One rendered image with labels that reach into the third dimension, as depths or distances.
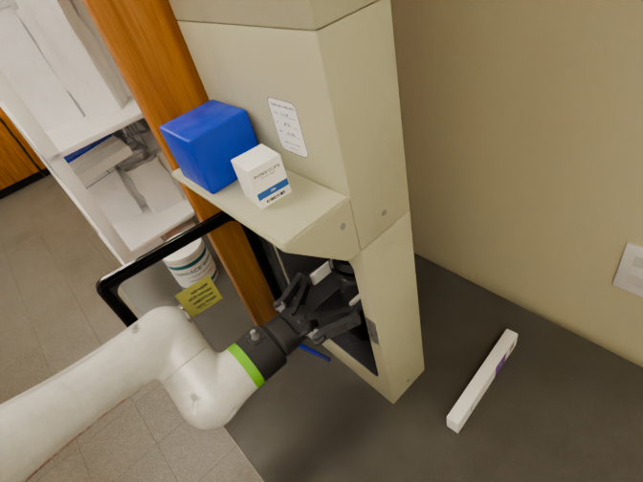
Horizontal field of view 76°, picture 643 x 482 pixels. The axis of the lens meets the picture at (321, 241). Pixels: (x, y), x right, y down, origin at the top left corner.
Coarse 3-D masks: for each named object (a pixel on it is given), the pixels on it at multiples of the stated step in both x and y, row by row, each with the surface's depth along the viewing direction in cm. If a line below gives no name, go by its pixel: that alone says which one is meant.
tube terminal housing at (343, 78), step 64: (384, 0) 44; (256, 64) 51; (320, 64) 42; (384, 64) 48; (256, 128) 61; (320, 128) 49; (384, 128) 52; (384, 192) 57; (384, 256) 64; (384, 320) 72; (384, 384) 86
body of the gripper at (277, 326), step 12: (288, 312) 81; (300, 312) 80; (312, 312) 80; (264, 324) 77; (276, 324) 76; (288, 324) 76; (300, 324) 78; (312, 324) 78; (276, 336) 75; (288, 336) 75; (300, 336) 76; (288, 348) 75
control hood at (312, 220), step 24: (216, 192) 61; (240, 192) 59; (312, 192) 55; (336, 192) 54; (240, 216) 55; (264, 216) 53; (288, 216) 52; (312, 216) 51; (336, 216) 52; (288, 240) 49; (312, 240) 51; (336, 240) 54
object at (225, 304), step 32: (224, 224) 80; (192, 256) 79; (224, 256) 83; (96, 288) 71; (128, 288) 74; (160, 288) 78; (192, 288) 82; (224, 288) 87; (256, 288) 92; (224, 320) 91; (256, 320) 97
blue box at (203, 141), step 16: (192, 112) 62; (208, 112) 61; (224, 112) 59; (240, 112) 58; (160, 128) 61; (176, 128) 59; (192, 128) 57; (208, 128) 56; (224, 128) 57; (240, 128) 59; (176, 144) 59; (192, 144) 55; (208, 144) 57; (224, 144) 58; (240, 144) 60; (256, 144) 62; (176, 160) 64; (192, 160) 57; (208, 160) 57; (224, 160) 59; (192, 176) 62; (208, 176) 58; (224, 176) 60
